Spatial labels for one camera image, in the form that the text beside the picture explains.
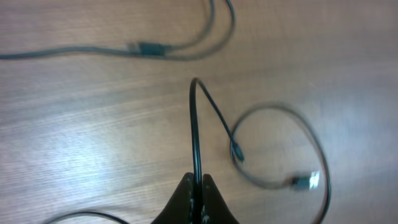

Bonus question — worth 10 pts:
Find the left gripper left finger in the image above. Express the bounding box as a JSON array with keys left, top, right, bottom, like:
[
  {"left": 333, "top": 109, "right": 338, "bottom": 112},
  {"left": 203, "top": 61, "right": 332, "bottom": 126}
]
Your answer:
[{"left": 152, "top": 172, "right": 193, "bottom": 224}]

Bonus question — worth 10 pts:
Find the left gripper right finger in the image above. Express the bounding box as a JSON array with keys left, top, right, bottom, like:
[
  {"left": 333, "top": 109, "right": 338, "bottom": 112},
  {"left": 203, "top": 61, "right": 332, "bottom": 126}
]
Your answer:
[{"left": 201, "top": 174, "right": 239, "bottom": 224}]

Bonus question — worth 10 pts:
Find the black USB-A cable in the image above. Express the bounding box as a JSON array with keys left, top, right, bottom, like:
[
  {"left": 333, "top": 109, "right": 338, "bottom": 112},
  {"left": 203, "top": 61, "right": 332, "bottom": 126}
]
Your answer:
[{"left": 0, "top": 0, "right": 236, "bottom": 62}]

